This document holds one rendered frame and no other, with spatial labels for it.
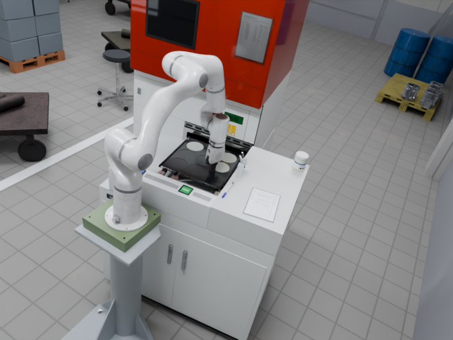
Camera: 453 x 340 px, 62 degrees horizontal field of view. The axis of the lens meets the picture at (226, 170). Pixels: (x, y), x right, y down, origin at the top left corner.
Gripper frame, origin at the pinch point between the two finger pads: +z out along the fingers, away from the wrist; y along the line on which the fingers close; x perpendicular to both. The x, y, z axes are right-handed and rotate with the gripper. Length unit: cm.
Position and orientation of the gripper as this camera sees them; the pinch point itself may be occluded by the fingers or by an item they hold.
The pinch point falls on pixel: (212, 167)
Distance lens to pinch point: 204.9
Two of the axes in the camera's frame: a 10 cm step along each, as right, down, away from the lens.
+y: 7.2, -3.0, 6.3
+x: -6.8, -5.1, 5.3
